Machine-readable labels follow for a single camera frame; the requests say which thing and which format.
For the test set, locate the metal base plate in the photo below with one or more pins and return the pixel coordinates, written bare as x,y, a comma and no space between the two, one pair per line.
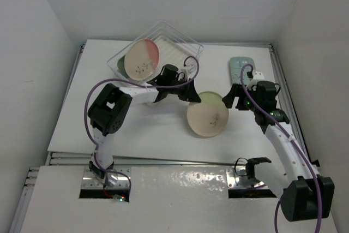
111,181
236,178

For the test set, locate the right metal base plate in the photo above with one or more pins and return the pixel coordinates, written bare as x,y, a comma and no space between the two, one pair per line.
236,178

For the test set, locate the light blue rectangular plate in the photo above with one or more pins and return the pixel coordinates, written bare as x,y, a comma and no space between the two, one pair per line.
235,66

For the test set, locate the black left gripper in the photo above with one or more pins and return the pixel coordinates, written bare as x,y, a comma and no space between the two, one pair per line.
190,94

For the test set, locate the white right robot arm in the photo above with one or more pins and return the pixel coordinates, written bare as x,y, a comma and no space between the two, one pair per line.
303,193

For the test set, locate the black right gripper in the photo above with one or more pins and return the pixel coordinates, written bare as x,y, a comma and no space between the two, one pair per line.
236,91

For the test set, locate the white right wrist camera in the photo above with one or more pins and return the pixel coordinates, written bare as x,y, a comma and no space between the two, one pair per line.
254,77

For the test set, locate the cream pink round plate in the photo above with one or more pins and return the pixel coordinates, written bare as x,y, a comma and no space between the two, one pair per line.
141,60

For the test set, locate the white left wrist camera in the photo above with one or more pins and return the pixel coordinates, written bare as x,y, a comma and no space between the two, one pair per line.
189,70

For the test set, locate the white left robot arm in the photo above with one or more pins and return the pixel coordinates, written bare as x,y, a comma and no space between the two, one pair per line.
108,111

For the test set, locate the cream green round plate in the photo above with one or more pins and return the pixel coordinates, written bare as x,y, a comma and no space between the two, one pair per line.
209,117

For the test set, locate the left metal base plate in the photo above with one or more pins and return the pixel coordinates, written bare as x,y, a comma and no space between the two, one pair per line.
111,181

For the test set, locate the dark green glass plate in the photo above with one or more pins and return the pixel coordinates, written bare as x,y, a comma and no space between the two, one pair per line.
121,67

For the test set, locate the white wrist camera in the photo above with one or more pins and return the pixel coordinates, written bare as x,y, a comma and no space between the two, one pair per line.
254,77
189,70

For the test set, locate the clear plastic dish rack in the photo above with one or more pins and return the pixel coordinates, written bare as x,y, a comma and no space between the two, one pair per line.
175,48

